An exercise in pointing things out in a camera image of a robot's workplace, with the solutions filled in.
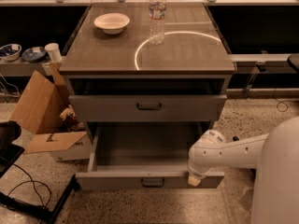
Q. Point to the grey drawer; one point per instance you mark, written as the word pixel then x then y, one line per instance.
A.
pixel 145 108
pixel 140 156

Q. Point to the clear plastic water bottle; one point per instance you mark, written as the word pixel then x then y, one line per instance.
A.
pixel 157 10

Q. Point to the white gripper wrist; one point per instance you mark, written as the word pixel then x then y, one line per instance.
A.
pixel 195 173

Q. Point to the brown cardboard box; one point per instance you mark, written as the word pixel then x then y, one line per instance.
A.
pixel 38 112

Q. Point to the grey drawer cabinet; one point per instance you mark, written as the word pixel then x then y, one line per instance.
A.
pixel 191 61

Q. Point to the dark blue bowl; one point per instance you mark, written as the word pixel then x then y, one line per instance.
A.
pixel 34 55

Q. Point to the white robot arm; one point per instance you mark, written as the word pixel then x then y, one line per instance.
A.
pixel 275 158

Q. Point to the grey low shelf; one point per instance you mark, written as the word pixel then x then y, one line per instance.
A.
pixel 21 68

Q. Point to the white paper cup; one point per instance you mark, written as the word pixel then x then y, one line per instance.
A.
pixel 53 50

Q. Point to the brown stuffed toy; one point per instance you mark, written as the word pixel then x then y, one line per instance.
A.
pixel 70 121

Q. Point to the grey top drawer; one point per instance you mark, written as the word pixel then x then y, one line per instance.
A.
pixel 145 108

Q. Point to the black stand left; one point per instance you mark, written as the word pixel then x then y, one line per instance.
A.
pixel 9 153

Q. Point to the blue white bowl left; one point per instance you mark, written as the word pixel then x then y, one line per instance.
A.
pixel 10 52

